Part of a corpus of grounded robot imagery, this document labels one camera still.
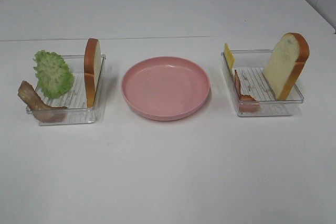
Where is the green lettuce leaf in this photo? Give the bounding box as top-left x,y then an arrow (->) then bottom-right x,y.
33,50 -> 75,99

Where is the right clear plastic tray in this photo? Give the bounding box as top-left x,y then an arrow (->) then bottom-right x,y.
222,49 -> 304,117

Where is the clear plastic tray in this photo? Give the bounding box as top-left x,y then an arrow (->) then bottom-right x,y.
26,54 -> 106,125
222,49 -> 304,117

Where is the pink bacon strip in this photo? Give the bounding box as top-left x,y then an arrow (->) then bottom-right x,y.
234,70 -> 260,113

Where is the left clear plastic tray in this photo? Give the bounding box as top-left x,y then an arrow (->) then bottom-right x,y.
26,54 -> 106,125

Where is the pink round plate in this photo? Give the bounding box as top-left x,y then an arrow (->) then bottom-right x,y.
121,57 -> 211,121

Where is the bread slice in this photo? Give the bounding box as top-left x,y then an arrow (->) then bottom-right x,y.
84,38 -> 101,108
263,33 -> 310,100

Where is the brown bacon strip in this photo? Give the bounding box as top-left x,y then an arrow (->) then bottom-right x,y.
18,80 -> 67,123

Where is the yellow cheese slice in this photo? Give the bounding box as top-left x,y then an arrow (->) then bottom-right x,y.
224,43 -> 235,75

